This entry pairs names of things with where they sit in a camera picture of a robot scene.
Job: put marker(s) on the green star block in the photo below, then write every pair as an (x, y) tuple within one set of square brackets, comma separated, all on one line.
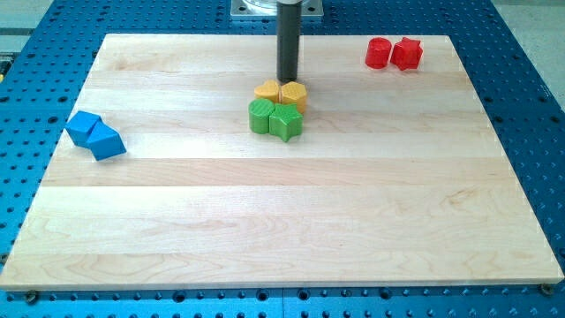
[(285, 121)]

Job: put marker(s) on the blue cube block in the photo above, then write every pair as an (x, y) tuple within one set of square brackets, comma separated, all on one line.
[(104, 142), (80, 126)]

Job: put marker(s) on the red star block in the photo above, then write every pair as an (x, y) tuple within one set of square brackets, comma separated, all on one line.
[(406, 54)]

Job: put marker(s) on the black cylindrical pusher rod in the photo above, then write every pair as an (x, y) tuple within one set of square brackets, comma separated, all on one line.
[(288, 19)]

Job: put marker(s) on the blue cube block left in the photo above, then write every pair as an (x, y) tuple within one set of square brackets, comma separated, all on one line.
[(80, 126)]

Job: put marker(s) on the yellow hexagon block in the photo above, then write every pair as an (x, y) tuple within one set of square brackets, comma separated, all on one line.
[(294, 93)]

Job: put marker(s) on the green cylinder block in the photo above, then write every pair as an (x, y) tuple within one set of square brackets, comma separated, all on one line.
[(259, 111)]

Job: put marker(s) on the blue cube block right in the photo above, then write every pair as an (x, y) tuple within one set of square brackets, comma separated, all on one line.
[(104, 142)]

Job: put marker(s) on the yellow heart block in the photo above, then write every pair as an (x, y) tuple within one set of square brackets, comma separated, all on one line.
[(269, 90)]

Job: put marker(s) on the light wooden board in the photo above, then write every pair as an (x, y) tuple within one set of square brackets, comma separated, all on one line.
[(398, 177)]

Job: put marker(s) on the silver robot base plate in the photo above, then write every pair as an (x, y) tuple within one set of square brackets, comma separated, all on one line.
[(254, 9)]

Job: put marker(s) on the red cylinder block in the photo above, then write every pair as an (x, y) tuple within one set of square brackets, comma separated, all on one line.
[(378, 51)]

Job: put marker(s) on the blue perforated metal table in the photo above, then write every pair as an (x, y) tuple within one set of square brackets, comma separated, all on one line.
[(61, 45)]

